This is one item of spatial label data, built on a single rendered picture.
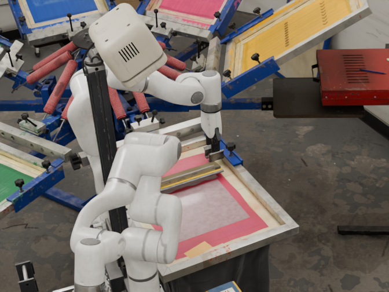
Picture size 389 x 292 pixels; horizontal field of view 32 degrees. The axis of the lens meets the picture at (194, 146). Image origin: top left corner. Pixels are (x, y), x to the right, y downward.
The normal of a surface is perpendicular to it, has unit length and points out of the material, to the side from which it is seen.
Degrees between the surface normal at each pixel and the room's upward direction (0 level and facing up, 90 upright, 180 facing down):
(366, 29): 90
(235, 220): 0
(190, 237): 0
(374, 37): 90
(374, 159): 0
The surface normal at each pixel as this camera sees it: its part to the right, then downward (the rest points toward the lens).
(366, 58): -0.06, -0.83
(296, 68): -0.90, 0.10
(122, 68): 0.33, 0.51
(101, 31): -0.47, -0.65
